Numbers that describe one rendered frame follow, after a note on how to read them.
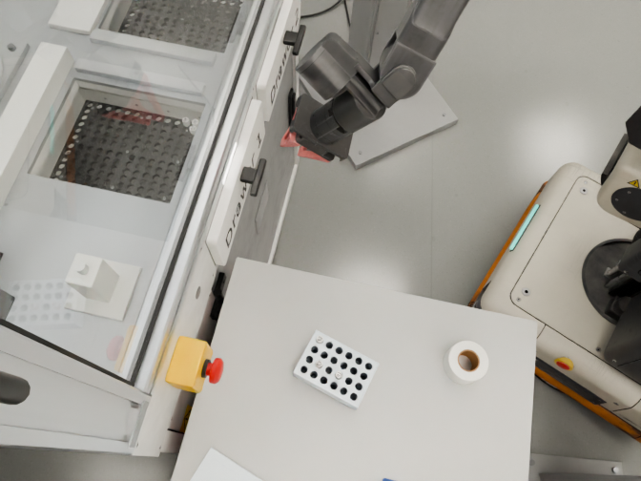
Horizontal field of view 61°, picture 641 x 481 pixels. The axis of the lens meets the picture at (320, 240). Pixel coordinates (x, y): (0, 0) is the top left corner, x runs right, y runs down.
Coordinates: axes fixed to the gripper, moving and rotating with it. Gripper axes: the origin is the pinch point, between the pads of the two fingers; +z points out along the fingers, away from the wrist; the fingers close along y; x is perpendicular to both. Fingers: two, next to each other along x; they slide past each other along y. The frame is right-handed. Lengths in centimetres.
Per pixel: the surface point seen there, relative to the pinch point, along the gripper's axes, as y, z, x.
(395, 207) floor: -77, 66, -41
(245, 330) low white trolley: -9.2, 18.7, 27.4
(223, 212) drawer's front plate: 5.0, 8.5, 12.2
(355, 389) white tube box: -24.5, 3.5, 34.0
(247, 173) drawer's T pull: 2.6, 9.2, 3.4
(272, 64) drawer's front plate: 4.1, 8.9, -19.2
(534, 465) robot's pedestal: -120, 33, 35
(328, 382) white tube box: -20.6, 6.1, 33.7
